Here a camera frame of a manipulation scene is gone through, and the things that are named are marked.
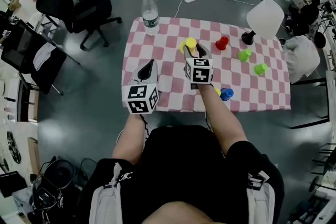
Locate brown cardboard sheet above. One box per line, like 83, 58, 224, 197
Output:
27, 137, 43, 176

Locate green paper cup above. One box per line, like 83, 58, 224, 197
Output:
254, 63, 269, 77
237, 48, 253, 63

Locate black wheel rim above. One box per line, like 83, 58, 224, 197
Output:
7, 130, 22, 165

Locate grey backpack strap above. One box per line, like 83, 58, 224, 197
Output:
89, 162, 124, 224
246, 170, 276, 224

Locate blue paper cup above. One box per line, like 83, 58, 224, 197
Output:
219, 88, 235, 102

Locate person's left forearm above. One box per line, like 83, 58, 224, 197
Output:
112, 112, 148, 166

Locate white desk black frame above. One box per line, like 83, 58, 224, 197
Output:
290, 70, 336, 130

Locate person's right forearm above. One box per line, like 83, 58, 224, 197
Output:
197, 83, 249, 157

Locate wooden open shelf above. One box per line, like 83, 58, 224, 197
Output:
16, 78, 40, 123

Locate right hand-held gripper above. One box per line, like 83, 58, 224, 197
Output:
183, 43, 214, 90

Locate black helmet device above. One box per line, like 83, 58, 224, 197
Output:
31, 158, 77, 218

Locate black office chair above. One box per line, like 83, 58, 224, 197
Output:
30, 0, 123, 51

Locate black mesh chair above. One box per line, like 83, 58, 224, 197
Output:
1, 19, 81, 95

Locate clear plastic water bottle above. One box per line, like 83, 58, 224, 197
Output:
141, 0, 160, 36

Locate red paper cup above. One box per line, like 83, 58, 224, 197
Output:
215, 36, 230, 51

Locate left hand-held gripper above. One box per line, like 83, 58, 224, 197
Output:
121, 59, 160, 115

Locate white table lamp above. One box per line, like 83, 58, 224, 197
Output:
240, 0, 286, 46

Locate pink white checkered tablecloth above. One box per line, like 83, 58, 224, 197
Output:
121, 17, 292, 113

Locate person's black shirt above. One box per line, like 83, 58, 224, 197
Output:
76, 125, 286, 224

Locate white cloth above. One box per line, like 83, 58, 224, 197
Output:
33, 41, 56, 71

